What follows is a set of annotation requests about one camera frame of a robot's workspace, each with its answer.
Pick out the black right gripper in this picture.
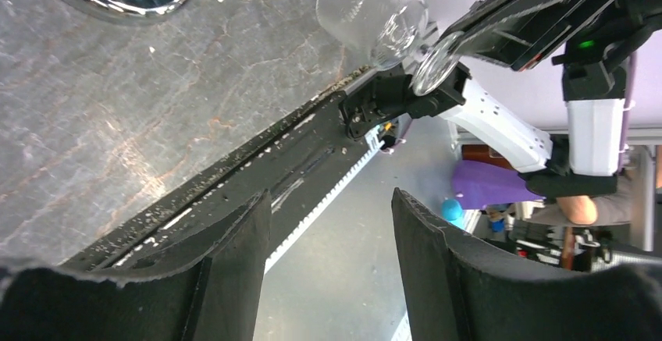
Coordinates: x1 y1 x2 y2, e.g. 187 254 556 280
444 0 661 71

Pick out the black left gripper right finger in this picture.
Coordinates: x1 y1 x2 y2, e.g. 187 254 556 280
391 188 661 340

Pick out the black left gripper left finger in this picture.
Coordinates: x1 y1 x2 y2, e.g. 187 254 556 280
1 191 272 340

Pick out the clear wine glass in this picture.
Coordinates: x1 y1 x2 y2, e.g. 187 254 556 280
315 0 462 96

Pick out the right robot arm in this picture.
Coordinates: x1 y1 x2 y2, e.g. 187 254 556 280
340 0 661 197

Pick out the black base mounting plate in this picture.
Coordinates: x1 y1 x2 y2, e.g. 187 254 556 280
66 91 375 272

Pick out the person in background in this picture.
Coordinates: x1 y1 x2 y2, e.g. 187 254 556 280
450 144 662 228

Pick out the white cable duct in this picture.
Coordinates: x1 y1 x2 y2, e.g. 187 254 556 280
264 138 383 275

